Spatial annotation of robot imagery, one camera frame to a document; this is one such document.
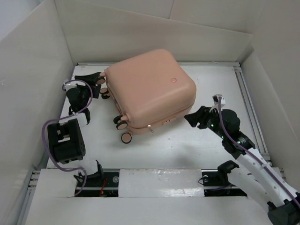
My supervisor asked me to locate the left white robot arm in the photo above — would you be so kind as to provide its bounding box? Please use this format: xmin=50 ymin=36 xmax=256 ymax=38
xmin=42 ymin=72 xmax=105 ymax=183

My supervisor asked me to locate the pink hard-shell suitcase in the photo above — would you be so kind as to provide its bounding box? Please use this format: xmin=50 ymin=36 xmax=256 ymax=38
xmin=100 ymin=49 xmax=196 ymax=144

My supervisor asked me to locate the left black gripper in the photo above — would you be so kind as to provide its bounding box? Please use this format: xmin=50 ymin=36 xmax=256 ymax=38
xmin=75 ymin=73 xmax=101 ymax=108

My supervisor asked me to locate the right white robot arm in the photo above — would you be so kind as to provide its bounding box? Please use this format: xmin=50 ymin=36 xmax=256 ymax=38
xmin=184 ymin=106 xmax=300 ymax=225

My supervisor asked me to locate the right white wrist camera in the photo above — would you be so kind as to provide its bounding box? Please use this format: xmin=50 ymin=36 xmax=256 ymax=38
xmin=210 ymin=94 xmax=226 ymax=112

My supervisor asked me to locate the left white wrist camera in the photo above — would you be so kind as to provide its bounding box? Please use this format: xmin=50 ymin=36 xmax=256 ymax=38
xmin=62 ymin=81 xmax=76 ymax=92

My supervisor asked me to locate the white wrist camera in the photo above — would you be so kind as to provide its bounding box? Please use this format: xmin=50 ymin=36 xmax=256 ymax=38
xmin=210 ymin=94 xmax=226 ymax=112
xmin=62 ymin=81 xmax=76 ymax=92

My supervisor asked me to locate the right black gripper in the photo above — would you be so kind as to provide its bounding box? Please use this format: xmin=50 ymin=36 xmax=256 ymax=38
xmin=184 ymin=105 xmax=227 ymax=139

